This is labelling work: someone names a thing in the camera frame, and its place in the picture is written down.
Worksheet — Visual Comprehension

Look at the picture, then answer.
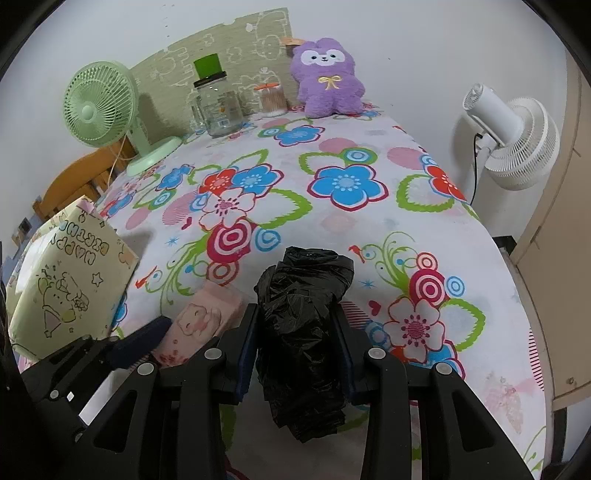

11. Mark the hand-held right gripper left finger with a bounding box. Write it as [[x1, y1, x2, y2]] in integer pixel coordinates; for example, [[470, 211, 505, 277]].
[[78, 302, 260, 480]]

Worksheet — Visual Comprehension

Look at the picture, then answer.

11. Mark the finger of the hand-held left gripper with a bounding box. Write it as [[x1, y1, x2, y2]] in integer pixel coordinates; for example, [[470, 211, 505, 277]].
[[21, 316, 173, 403]]

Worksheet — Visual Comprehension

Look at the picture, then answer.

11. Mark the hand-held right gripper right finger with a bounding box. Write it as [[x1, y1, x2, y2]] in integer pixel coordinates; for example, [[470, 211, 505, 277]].
[[330, 305, 536, 480]]

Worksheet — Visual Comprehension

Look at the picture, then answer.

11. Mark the black plastic bag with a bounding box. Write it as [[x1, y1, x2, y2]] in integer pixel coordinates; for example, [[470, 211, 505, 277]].
[[253, 246, 356, 445]]

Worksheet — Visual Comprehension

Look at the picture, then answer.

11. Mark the pink tissue pack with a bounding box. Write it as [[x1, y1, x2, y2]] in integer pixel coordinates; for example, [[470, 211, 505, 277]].
[[151, 281, 249, 368]]

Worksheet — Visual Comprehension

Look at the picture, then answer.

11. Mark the yellow printed gift bag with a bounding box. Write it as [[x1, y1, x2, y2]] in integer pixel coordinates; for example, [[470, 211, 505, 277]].
[[8, 194, 140, 359]]

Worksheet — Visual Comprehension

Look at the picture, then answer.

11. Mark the floral tablecloth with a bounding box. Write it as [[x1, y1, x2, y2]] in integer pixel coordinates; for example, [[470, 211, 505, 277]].
[[92, 103, 556, 480]]

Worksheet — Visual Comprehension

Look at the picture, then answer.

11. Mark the beige door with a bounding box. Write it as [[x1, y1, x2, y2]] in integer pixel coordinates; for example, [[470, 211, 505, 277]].
[[509, 46, 591, 412]]

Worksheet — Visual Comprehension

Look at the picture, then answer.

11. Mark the green desk fan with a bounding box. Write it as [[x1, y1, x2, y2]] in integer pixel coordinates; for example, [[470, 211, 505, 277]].
[[63, 60, 184, 177]]

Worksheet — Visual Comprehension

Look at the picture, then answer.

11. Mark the glass jar with green lid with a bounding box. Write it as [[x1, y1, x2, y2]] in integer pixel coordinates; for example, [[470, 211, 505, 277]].
[[189, 52, 245, 138]]

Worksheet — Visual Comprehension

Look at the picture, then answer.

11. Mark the cotton swab jar orange lid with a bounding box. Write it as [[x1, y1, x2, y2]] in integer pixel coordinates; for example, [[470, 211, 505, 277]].
[[255, 82, 287, 114]]

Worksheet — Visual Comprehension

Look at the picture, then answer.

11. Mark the white standing fan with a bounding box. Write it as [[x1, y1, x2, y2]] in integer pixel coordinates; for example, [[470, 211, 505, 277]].
[[462, 82, 561, 204]]

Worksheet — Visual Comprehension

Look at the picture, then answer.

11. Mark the purple plush toy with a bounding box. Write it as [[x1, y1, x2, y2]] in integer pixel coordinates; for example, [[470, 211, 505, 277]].
[[282, 36, 367, 117]]

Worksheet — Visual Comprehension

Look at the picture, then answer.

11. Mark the green patterned board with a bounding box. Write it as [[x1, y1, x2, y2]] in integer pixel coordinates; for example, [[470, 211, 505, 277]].
[[128, 6, 295, 140]]

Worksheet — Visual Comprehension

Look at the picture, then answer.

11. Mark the wall socket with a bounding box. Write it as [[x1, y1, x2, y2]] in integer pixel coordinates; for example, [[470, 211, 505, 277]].
[[11, 218, 32, 246]]

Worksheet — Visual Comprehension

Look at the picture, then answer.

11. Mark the green fan cable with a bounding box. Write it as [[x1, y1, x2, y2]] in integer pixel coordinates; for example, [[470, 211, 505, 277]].
[[107, 137, 129, 179]]

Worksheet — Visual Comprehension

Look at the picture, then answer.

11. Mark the black fan cable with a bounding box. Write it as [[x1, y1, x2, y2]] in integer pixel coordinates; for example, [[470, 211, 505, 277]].
[[469, 132, 484, 205]]

